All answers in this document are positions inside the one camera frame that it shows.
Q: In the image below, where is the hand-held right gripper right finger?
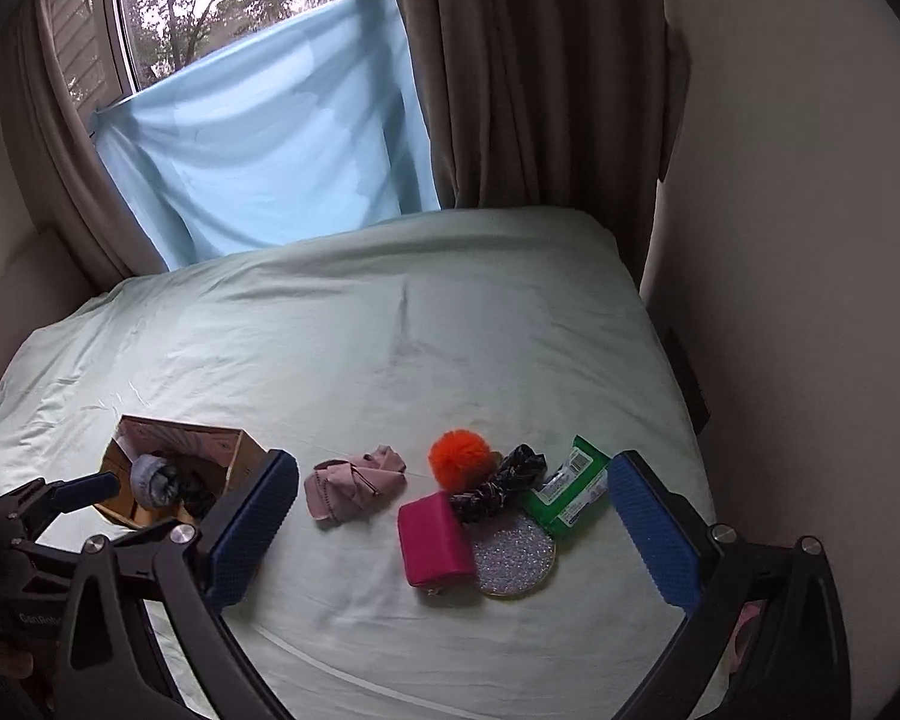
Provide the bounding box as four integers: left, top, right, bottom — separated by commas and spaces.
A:
607, 451, 851, 720

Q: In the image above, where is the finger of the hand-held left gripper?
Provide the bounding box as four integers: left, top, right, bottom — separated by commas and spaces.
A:
0, 470, 122, 542

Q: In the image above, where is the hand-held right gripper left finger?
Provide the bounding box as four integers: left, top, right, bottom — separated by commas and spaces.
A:
49, 449, 301, 720

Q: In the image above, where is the dark scrunchie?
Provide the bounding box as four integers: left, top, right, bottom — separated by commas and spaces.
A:
172, 457, 222, 520

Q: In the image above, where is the grey-blue scrunchie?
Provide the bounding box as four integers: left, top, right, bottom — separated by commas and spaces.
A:
130, 454, 182, 511

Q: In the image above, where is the open cardboard box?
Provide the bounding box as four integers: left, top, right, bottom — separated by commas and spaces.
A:
99, 415, 265, 530

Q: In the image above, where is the green wet wipes packet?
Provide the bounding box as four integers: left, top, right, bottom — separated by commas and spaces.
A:
523, 435, 612, 539

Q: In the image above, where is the dusty pink cloth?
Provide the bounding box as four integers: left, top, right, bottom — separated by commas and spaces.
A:
304, 445, 408, 527

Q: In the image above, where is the pink object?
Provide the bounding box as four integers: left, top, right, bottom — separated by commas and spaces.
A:
726, 600, 767, 677

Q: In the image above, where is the round silver glitter coaster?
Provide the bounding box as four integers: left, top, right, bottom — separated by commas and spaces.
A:
471, 511, 558, 600

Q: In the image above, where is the black patterned scrunchie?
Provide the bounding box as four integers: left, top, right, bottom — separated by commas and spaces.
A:
448, 444, 548, 525

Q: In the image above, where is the magenta wallet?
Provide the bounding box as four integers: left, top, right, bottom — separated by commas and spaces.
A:
397, 493, 478, 589

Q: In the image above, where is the orange fluffy pom-pom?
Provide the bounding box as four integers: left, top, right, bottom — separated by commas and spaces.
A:
428, 430, 492, 486

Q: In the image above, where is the bed with pale green sheet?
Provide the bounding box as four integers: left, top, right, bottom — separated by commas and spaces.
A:
0, 206, 721, 720

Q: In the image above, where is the brown curtain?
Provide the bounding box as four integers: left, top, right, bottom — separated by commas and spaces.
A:
13, 0, 167, 293
379, 0, 692, 295

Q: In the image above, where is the light blue cloth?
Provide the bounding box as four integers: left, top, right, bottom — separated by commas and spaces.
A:
90, 0, 443, 272

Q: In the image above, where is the window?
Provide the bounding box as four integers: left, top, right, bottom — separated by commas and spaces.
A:
49, 0, 392, 115

